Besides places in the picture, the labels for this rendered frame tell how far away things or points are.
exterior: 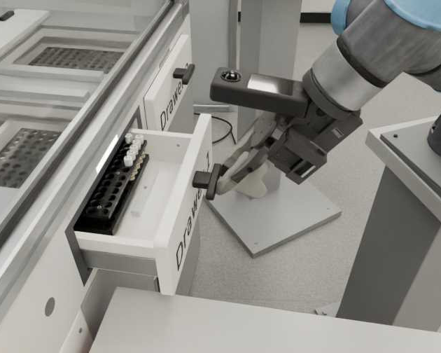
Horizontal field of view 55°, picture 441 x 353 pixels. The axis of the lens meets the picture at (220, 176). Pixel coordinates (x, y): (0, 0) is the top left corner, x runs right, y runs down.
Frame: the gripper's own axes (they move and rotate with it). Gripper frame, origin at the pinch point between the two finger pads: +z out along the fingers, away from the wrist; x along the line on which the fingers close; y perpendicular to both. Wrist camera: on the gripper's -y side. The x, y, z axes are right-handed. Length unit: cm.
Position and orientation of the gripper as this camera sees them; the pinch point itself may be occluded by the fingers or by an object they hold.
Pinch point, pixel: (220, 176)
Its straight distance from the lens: 61.1
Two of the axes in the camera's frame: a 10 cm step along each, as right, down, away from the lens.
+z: -5.6, 5.6, 6.1
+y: 8.1, 5.2, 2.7
